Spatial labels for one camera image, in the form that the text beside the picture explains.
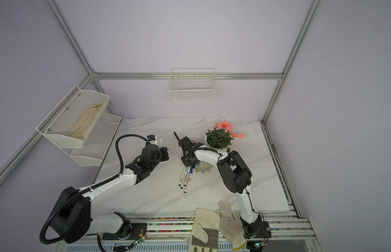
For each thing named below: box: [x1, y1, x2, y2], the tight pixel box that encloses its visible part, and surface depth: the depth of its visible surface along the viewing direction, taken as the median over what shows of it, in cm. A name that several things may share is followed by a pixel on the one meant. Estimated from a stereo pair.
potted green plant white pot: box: [204, 127, 234, 150], surface depth 90 cm
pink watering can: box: [214, 121, 244, 140], surface depth 105 cm
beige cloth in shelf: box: [67, 101, 106, 141], surface depth 80 cm
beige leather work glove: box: [188, 207, 221, 252], surface depth 75 cm
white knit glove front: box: [218, 200, 248, 251], surface depth 76 cm
